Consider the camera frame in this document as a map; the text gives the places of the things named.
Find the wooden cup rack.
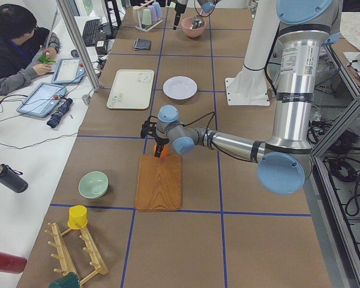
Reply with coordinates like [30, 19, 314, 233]
[44, 222, 109, 287]

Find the metal scoop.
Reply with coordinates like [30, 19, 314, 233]
[190, 15, 204, 29]

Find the aluminium frame post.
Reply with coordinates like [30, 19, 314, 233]
[56, 0, 100, 92]

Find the green bowl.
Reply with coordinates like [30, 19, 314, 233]
[78, 171, 109, 199]

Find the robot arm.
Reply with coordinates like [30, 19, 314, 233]
[140, 1, 342, 194]
[166, 0, 219, 30]

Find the green cup on rack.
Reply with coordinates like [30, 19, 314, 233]
[142, 8, 152, 28]

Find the white cup rack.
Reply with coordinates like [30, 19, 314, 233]
[133, 1, 163, 32]

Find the cream bear tray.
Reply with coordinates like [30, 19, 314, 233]
[106, 69, 154, 110]

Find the red bottle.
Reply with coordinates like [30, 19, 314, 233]
[0, 252, 27, 274]

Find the pink bowl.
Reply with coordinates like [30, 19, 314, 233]
[181, 16, 206, 38]

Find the black bottle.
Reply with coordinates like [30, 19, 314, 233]
[0, 164, 28, 193]

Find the teach pendant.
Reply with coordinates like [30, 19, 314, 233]
[51, 58, 85, 85]
[16, 82, 67, 118]

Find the wooden cutting board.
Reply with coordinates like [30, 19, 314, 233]
[134, 154, 182, 212]

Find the white round plate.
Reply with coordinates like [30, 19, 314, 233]
[163, 76, 197, 100]

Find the orange fruit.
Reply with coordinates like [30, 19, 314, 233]
[153, 145, 169, 158]

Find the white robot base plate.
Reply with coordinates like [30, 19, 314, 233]
[225, 77, 270, 106]

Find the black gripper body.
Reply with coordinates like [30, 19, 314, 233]
[140, 117, 168, 150]

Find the seated person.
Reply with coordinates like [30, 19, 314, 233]
[0, 4, 60, 95]

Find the dark green cup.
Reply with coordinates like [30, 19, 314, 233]
[48, 272, 80, 288]

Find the near teach pendant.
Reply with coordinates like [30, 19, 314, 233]
[16, 82, 67, 118]

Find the folded dark umbrella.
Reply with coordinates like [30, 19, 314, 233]
[47, 98, 73, 128]

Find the purple cup on rack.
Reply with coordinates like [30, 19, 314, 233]
[151, 2, 162, 20]

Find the yellow cup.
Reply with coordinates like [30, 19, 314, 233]
[67, 205, 88, 230]

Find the folded grey cloth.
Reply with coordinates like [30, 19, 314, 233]
[133, 38, 151, 51]

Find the far teach pendant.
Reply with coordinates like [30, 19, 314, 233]
[51, 58, 85, 85]

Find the black keyboard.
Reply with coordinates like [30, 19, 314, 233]
[82, 19, 101, 47]

